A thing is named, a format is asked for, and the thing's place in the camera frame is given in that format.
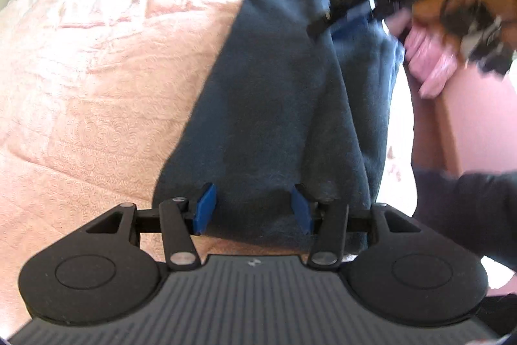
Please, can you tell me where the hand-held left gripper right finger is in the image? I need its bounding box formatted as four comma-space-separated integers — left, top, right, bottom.
291, 183, 421, 271

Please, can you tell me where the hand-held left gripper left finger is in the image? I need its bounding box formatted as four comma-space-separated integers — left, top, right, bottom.
86, 182, 219, 272

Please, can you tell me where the person's right hand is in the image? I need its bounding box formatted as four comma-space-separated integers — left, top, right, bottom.
387, 0, 510, 100

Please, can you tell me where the person's pink top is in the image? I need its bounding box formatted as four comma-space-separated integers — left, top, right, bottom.
406, 0, 517, 184

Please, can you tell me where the pink and grey bedspread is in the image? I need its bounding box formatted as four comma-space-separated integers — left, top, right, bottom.
0, 0, 417, 333

